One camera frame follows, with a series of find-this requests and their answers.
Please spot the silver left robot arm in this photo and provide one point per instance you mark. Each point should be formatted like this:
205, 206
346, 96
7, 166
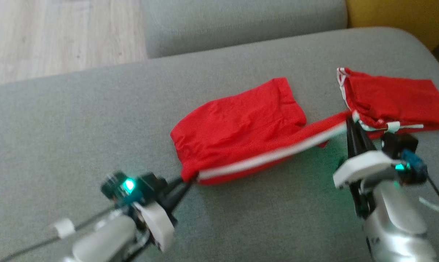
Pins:
103, 240

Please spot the large grey sofa seat cushion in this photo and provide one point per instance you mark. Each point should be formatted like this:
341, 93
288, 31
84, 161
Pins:
95, 127

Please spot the right gripper white flange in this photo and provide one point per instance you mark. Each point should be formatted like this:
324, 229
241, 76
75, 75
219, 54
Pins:
365, 165

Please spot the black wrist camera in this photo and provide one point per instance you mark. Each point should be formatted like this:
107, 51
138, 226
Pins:
132, 187
401, 145

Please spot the left gripper white flange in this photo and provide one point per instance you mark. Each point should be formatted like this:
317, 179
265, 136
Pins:
161, 225

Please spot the red shorts with white stripes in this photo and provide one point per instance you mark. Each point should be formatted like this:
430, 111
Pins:
237, 127

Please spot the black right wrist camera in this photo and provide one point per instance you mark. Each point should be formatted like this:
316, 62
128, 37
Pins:
401, 145

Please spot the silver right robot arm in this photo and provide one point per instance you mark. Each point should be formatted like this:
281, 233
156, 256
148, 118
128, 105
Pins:
398, 225

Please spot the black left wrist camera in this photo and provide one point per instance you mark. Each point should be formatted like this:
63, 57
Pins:
132, 187

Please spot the yellow sofa cushion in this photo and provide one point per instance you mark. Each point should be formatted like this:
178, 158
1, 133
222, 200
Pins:
398, 14

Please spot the small grey sofa cushion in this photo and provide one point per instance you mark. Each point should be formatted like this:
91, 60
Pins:
241, 25

